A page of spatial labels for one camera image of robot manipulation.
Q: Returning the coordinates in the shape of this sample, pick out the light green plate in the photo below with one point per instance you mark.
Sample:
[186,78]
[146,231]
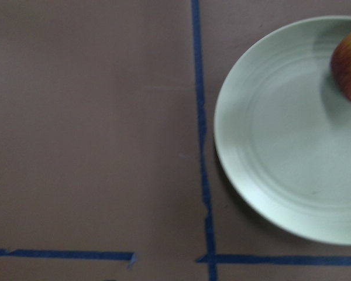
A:
[282,130]

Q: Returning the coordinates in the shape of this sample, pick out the red yellow pomegranate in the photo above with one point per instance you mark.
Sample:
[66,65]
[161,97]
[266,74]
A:
[341,66]

